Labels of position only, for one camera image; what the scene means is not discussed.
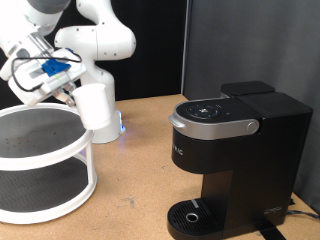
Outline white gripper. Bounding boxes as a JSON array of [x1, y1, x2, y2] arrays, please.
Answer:
[[7, 49, 87, 108]]

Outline white mug green-taped handle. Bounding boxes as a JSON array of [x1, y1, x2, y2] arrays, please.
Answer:
[[71, 83, 112, 131]]

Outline black Keurig coffee machine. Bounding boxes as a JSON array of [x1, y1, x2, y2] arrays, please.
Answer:
[[166, 91, 314, 240]]

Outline white two-tier turntable shelf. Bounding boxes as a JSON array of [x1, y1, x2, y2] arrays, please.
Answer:
[[0, 102, 98, 225]]

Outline black backdrop curtain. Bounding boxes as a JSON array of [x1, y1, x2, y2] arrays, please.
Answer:
[[0, 0, 188, 111]]

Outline clear water reservoir black lid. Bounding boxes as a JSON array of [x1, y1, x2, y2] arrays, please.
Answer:
[[219, 80, 276, 99]]

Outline grey partition panel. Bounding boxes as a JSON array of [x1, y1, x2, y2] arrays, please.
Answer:
[[182, 0, 320, 214]]

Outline black tape strip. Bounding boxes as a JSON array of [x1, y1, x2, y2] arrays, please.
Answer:
[[254, 218, 288, 240]]

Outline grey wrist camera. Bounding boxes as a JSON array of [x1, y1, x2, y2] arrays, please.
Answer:
[[19, 61, 73, 96]]

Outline blue camera mount bracket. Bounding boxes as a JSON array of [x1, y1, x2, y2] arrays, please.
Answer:
[[41, 58, 72, 77]]

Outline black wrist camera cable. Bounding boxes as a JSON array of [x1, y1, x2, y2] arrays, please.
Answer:
[[10, 49, 83, 93]]

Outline coffee machine power cable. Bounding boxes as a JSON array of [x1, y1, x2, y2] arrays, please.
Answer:
[[286, 209, 320, 221]]

